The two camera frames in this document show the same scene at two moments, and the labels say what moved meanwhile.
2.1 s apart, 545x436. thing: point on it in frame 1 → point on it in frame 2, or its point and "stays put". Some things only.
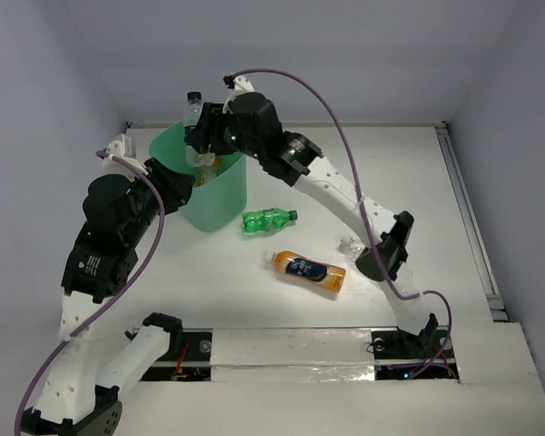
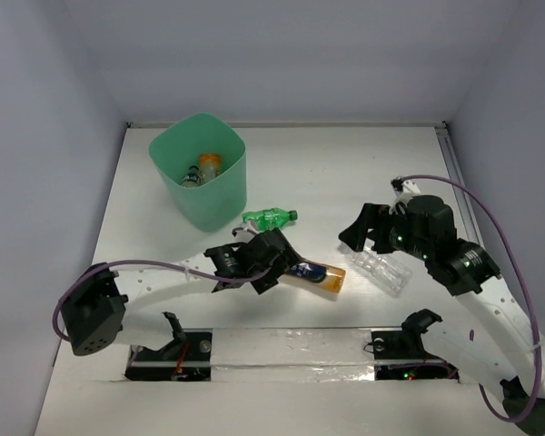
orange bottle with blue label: x=293 y=264 stays put
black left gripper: x=173 y=186 → x=275 y=256
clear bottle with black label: x=193 y=114 → x=193 y=178
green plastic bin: x=218 y=199 stays put
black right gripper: x=209 y=128 → x=355 y=233
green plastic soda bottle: x=267 y=220 stays put
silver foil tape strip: x=292 y=354 stays put
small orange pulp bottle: x=209 y=172 stays put
